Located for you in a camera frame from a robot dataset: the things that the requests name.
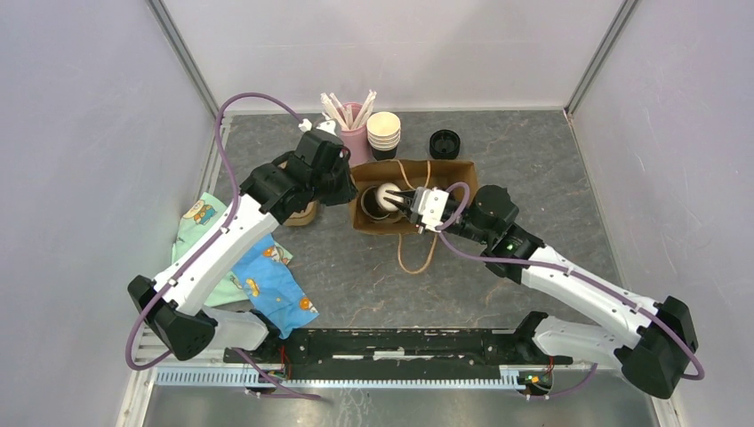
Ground pink metal utensil cup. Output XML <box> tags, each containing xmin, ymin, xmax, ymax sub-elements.
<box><xmin>338</xmin><ymin>125</ymin><xmax>373</xmax><ymax>167</ymax></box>

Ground stack of paper cups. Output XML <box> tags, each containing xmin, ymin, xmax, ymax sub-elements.
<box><xmin>366</xmin><ymin>111</ymin><xmax>401</xmax><ymax>161</ymax></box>

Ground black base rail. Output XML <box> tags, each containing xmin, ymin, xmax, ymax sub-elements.
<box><xmin>247</xmin><ymin>328</ymin><xmax>574</xmax><ymax>380</ymax></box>

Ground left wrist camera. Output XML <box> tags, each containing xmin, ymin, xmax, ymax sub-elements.
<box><xmin>298</xmin><ymin>114</ymin><xmax>340</xmax><ymax>136</ymax></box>

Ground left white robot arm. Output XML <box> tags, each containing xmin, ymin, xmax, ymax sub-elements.
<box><xmin>127</xmin><ymin>128</ymin><xmax>357</xmax><ymax>363</ymax></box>

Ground stack of black lids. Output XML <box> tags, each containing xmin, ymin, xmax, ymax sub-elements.
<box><xmin>429</xmin><ymin>129</ymin><xmax>461</xmax><ymax>160</ymax></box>

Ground brown cardboard cup carriers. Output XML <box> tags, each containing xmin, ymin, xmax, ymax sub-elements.
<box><xmin>284</xmin><ymin>201</ymin><xmax>319</xmax><ymax>227</ymax></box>

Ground green patterned cloth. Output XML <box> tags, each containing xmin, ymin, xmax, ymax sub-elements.
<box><xmin>170</xmin><ymin>192</ymin><xmax>294</xmax><ymax>309</ymax></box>

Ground brown paper takeout bag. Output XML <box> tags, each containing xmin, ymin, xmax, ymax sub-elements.
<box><xmin>349</xmin><ymin>158</ymin><xmax>479</xmax><ymax>277</ymax></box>

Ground blue patterned cloth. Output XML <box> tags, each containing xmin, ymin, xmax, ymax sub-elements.
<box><xmin>231</xmin><ymin>234</ymin><xmax>318</xmax><ymax>339</ymax></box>

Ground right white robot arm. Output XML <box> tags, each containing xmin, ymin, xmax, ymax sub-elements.
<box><xmin>376</xmin><ymin>182</ymin><xmax>705</xmax><ymax>399</ymax></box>

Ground wooden stirrers in wrappers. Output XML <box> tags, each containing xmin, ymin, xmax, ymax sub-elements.
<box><xmin>320</xmin><ymin>90</ymin><xmax>377</xmax><ymax>131</ymax></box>

